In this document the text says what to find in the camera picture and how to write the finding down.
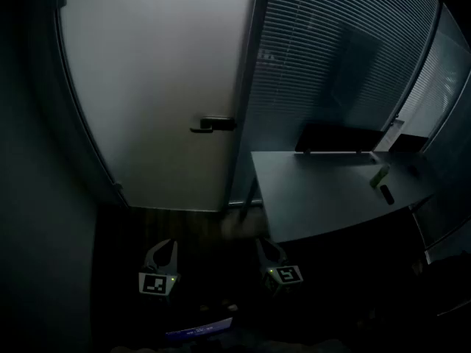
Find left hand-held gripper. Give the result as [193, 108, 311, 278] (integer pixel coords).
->
[138, 238, 181, 302]

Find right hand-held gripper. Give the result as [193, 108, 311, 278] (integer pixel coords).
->
[255, 238, 305, 298]

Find black door handle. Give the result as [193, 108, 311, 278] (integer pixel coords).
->
[189, 115, 237, 135]

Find frosted glass door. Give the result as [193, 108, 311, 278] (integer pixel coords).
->
[54, 0, 261, 213]

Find blue printed badge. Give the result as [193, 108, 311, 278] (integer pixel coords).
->
[165, 317, 233, 336]

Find grey desk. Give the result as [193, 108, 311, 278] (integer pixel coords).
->
[250, 149, 435, 244]

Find green marker pen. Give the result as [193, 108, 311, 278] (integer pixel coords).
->
[369, 163, 391, 189]

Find black desk divider panel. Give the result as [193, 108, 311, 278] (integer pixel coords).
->
[294, 122, 385, 154]

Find window blinds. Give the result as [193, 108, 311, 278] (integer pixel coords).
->
[242, 0, 471, 150]

